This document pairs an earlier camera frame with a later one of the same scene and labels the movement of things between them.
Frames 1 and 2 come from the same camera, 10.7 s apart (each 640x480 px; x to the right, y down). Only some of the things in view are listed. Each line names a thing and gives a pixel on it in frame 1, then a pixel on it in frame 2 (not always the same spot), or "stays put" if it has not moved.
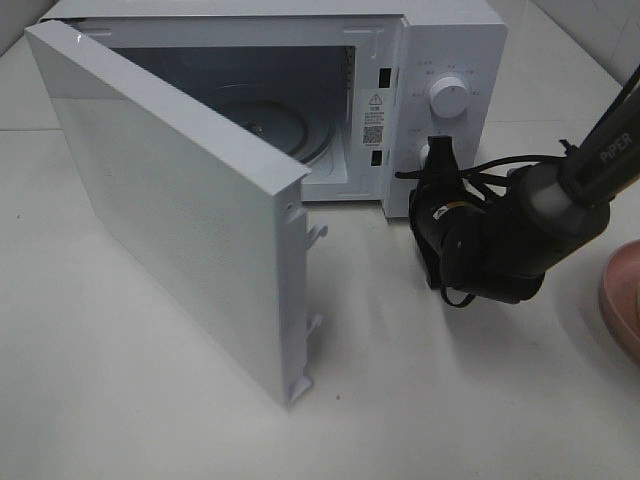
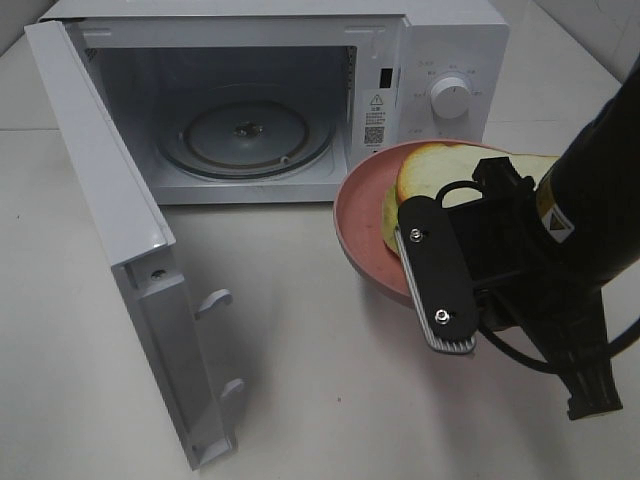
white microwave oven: [208, 209] -> [163, 323]
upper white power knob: [449, 97] stays put
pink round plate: [618, 295] -> [359, 215]
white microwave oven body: [343, 94] stays put
